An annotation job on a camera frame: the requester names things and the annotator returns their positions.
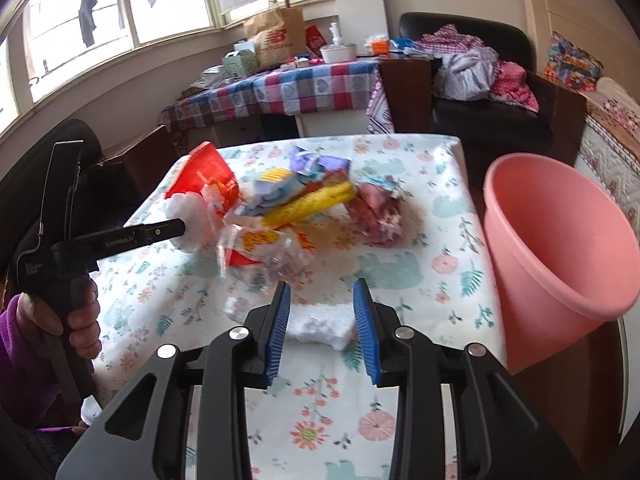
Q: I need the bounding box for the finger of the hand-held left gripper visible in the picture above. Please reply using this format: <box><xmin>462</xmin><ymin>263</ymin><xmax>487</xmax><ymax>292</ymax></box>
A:
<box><xmin>95</xmin><ymin>218</ymin><xmax>187</xmax><ymax>261</ymax></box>

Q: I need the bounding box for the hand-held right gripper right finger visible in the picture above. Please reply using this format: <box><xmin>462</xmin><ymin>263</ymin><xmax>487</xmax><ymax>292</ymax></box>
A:
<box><xmin>352</xmin><ymin>279</ymin><xmax>583</xmax><ymax>480</ymax></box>

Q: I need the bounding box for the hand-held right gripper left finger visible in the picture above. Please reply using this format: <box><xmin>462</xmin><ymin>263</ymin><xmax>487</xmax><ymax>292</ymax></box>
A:
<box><xmin>55</xmin><ymin>281</ymin><xmax>292</xmax><ymax>480</ymax></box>

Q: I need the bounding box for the white foam block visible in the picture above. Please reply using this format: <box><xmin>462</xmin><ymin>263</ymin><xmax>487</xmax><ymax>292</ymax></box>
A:
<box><xmin>223</xmin><ymin>295</ymin><xmax>362</xmax><ymax>351</ymax></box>

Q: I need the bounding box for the red white paper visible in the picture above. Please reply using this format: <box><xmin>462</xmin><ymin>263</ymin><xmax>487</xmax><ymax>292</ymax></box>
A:
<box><xmin>347</xmin><ymin>175</ymin><xmax>408</xmax><ymax>247</ymax></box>

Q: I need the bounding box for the pink plastic bin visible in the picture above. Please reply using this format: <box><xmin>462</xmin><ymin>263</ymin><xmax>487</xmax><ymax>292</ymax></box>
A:
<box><xmin>482</xmin><ymin>154</ymin><xmax>640</xmax><ymax>373</ymax></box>

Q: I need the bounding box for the person's left forearm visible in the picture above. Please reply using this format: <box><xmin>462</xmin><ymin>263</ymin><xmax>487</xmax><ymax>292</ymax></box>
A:
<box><xmin>0</xmin><ymin>305</ymin><xmax>88</xmax><ymax>433</ymax></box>

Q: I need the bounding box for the person's left hand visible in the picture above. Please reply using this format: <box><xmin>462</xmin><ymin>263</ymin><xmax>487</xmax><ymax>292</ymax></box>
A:
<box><xmin>16</xmin><ymin>279</ymin><xmax>102</xmax><ymax>362</ymax></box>

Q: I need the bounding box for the floral tablecloth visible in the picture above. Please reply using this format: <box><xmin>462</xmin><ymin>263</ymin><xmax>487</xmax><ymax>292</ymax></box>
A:
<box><xmin>82</xmin><ymin>132</ymin><xmax>508</xmax><ymax>480</ymax></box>

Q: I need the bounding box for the clear printed plastic wrapper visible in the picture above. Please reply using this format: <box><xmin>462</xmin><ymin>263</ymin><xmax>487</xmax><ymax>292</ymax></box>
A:
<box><xmin>217</xmin><ymin>222</ymin><xmax>316</xmax><ymax>291</ymax></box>

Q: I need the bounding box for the red snack packet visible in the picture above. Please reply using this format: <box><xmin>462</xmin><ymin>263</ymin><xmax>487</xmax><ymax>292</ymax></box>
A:
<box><xmin>165</xmin><ymin>141</ymin><xmax>240</xmax><ymax>201</ymax></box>

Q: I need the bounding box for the orange white wrapper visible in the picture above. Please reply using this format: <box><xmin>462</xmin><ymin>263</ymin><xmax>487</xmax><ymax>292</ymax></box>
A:
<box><xmin>201</xmin><ymin>180</ymin><xmax>242</xmax><ymax>216</ymax></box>

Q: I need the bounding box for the yellow foam net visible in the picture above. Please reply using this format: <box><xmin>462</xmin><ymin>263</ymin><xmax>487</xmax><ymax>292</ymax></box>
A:
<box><xmin>260</xmin><ymin>181</ymin><xmax>358</xmax><ymax>231</ymax></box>

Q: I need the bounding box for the clear plastic bag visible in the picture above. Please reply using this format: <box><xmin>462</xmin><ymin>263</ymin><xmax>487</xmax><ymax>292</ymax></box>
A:
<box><xmin>192</xmin><ymin>65</ymin><xmax>226</xmax><ymax>88</ymax></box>

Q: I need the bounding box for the green cardboard box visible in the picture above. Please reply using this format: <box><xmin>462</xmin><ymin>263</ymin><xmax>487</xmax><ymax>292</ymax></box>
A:
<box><xmin>222</xmin><ymin>41</ymin><xmax>260</xmax><ymax>77</ymax></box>

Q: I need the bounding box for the checkered tablecloth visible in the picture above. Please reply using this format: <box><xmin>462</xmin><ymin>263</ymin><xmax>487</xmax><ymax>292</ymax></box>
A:
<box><xmin>160</xmin><ymin>57</ymin><xmax>383</xmax><ymax>133</ymax></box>

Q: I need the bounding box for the purple patterned cloth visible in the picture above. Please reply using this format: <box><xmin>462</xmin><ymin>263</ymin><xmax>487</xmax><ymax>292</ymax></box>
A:
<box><xmin>366</xmin><ymin>77</ymin><xmax>394</xmax><ymax>136</ymax></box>

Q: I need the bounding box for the window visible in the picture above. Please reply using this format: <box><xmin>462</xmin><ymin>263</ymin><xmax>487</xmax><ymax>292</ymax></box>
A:
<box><xmin>0</xmin><ymin>0</ymin><xmax>332</xmax><ymax>126</ymax></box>

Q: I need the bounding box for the dark hanging garment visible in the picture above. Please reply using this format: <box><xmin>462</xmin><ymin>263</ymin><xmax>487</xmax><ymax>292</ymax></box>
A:
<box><xmin>77</xmin><ymin>0</ymin><xmax>99</xmax><ymax>48</ymax></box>

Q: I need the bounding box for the brown paper bag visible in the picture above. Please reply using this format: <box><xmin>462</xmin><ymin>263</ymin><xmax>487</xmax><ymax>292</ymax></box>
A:
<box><xmin>243</xmin><ymin>2</ymin><xmax>308</xmax><ymax>68</ymax></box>

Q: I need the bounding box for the white bowl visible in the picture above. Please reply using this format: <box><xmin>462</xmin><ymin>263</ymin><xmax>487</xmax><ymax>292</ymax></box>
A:
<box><xmin>320</xmin><ymin>44</ymin><xmax>358</xmax><ymax>64</ymax></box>

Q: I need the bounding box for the grey white garment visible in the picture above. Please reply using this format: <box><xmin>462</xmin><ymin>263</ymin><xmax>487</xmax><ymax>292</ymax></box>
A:
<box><xmin>434</xmin><ymin>49</ymin><xmax>502</xmax><ymax>102</ymax></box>

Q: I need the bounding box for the pink dotted garment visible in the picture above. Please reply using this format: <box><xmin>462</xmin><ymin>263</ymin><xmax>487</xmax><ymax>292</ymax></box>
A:
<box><xmin>491</xmin><ymin>61</ymin><xmax>541</xmax><ymax>113</ymax></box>

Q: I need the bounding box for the red checkered garment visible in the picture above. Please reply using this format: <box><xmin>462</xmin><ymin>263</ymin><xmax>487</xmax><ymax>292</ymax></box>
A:
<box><xmin>419</xmin><ymin>25</ymin><xmax>496</xmax><ymax>61</ymax></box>

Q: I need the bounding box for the bed with floral cover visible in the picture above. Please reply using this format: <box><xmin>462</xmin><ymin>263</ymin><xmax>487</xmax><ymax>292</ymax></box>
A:
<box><xmin>575</xmin><ymin>77</ymin><xmax>640</xmax><ymax>221</ymax></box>

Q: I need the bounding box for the colourful patterned pillow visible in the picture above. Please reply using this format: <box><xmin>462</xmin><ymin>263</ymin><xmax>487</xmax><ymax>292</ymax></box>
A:
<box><xmin>545</xmin><ymin>32</ymin><xmax>603</xmax><ymax>93</ymax></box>

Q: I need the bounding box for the cream headboard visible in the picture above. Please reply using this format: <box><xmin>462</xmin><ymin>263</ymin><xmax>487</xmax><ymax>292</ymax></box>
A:
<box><xmin>522</xmin><ymin>0</ymin><xmax>640</xmax><ymax>91</ymax></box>

